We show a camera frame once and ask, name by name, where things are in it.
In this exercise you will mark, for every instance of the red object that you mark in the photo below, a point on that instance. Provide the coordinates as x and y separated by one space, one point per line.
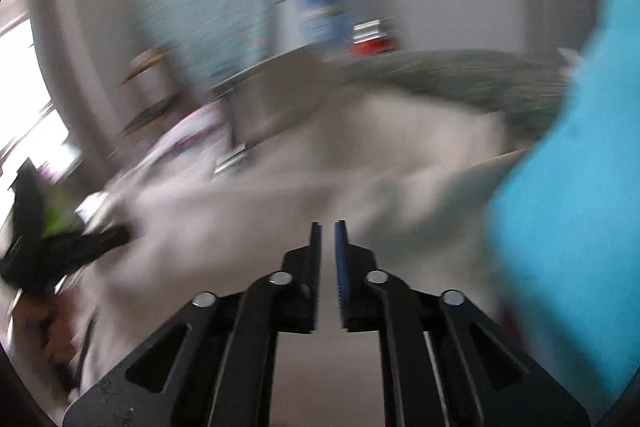
372 39

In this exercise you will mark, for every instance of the blue cartoon print quilt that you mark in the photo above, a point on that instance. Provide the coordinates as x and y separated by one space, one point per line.
565 207

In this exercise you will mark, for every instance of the green paper shopping bag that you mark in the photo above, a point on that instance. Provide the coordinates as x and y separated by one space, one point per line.
57 212

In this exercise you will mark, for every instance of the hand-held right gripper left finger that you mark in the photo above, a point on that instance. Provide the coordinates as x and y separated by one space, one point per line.
316 267

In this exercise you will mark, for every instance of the beige zip jacket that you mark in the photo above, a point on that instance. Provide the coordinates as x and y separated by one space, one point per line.
250 232

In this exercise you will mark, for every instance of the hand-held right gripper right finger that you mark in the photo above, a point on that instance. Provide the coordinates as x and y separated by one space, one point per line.
341 267

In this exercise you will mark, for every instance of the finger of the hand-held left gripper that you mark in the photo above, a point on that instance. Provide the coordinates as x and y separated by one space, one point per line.
30 192
100 239

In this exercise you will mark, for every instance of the green patterned lace pillow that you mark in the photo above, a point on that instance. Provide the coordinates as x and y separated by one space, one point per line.
475 82

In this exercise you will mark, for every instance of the window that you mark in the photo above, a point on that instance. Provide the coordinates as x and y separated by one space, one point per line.
20 82

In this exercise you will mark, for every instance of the wooden chair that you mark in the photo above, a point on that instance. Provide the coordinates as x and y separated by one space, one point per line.
145 62

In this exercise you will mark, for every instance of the person's left forearm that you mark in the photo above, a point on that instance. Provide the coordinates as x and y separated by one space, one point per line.
60 332

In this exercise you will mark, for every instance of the blue water jug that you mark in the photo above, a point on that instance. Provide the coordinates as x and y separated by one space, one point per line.
322 14

